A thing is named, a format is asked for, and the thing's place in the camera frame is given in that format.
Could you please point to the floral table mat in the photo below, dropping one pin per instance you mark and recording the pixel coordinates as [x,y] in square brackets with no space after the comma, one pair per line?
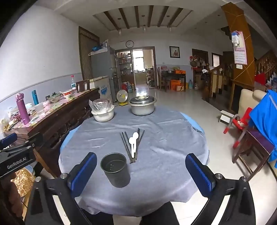
[52,108]

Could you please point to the wall calendar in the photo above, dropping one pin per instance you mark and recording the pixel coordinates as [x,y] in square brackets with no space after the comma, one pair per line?
[240,54]

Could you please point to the dark wooden sideboard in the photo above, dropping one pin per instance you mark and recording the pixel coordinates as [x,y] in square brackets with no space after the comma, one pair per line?
[56,125]

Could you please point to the grey refrigerator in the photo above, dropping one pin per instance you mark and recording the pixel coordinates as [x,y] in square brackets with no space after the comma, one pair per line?
[101,63]

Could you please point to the white chest freezer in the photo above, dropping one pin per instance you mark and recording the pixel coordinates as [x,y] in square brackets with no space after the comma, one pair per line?
[103,88]

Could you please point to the red patterned bowl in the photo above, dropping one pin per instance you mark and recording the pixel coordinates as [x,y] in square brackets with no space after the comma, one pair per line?
[67,94]

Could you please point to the gold patterned cloth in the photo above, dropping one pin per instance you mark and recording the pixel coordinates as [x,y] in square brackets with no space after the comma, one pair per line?
[23,181]

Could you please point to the clear plastic container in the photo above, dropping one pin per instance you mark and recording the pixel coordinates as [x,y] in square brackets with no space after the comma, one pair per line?
[40,108]

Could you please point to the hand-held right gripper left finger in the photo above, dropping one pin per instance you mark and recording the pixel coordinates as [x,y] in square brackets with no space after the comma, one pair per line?
[83,173]

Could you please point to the glass shelf unit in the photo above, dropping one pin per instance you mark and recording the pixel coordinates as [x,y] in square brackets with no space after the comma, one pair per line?
[124,69]

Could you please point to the dark metal utensil holder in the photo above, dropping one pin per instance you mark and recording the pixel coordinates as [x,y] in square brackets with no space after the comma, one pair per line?
[115,171]

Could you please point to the orange cardboard boxes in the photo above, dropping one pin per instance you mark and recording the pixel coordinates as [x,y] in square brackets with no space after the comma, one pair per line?
[177,84]

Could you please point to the small white stool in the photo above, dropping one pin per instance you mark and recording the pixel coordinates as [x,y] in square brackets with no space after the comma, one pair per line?
[226,113]

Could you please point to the blue water jug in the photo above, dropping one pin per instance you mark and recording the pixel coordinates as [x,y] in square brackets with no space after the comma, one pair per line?
[190,84]

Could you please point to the flat orange box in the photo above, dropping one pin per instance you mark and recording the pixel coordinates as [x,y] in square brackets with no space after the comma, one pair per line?
[180,72]

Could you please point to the glass lidded bowl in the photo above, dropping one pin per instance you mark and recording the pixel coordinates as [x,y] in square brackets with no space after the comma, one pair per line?
[53,98]

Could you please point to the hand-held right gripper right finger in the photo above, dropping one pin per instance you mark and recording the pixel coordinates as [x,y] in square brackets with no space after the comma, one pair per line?
[199,175]

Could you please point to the wooden stair railing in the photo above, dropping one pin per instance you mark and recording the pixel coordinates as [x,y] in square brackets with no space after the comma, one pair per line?
[208,86]

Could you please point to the beige sofa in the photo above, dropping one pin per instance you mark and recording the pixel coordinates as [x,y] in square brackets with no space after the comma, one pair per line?
[245,101]

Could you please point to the blue jacket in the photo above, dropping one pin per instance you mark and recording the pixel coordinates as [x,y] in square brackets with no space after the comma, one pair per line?
[266,116]

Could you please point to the wooden dining chair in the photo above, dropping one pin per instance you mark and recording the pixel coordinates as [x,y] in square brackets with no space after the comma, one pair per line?
[161,77]

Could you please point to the white electric fan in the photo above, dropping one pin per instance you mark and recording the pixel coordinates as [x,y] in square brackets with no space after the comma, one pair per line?
[121,96]

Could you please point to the light blue table cover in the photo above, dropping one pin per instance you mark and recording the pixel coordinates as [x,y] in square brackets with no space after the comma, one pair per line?
[195,124]

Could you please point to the round wall clock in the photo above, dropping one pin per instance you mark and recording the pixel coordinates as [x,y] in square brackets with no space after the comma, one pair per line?
[129,44]

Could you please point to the red plastic child chair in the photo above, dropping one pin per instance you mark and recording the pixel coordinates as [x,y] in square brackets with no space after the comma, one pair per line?
[243,121]

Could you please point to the purple thermos bottle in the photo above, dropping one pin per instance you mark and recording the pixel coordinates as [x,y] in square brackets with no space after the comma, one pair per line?
[22,110]

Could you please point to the person's left forearm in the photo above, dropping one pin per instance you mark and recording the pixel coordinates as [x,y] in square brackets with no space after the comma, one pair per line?
[8,201]

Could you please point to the dark wooden side table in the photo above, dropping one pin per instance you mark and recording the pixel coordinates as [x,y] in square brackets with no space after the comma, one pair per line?
[171,75]

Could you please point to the wooden doorway frame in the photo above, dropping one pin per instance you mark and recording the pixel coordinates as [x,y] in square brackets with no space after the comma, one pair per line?
[154,65]

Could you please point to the clear plastic bag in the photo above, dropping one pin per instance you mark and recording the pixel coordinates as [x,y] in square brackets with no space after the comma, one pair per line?
[100,105]

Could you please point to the white basin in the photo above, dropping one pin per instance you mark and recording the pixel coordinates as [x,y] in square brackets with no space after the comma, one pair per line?
[102,116]

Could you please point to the red capped plastic bottle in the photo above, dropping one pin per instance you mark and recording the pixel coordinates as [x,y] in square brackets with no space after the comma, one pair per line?
[73,84]

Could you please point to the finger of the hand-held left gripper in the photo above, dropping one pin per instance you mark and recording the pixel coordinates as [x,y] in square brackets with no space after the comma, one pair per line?
[7,140]
[30,140]

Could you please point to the grey tablecloth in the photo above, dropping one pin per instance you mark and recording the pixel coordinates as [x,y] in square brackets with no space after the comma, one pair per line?
[164,151]

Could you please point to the teal thermos bottle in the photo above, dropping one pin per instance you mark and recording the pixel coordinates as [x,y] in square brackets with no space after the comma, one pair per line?
[35,98]

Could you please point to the aluminium pot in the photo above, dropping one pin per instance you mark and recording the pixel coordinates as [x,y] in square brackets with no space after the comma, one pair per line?
[142,110]

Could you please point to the framed picture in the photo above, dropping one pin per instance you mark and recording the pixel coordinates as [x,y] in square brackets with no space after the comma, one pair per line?
[174,52]

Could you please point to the white spoon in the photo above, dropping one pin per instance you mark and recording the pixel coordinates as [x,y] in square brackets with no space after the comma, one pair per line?
[131,141]
[135,135]

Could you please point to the person's black trousers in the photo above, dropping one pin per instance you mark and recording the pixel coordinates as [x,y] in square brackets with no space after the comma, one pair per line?
[155,214]

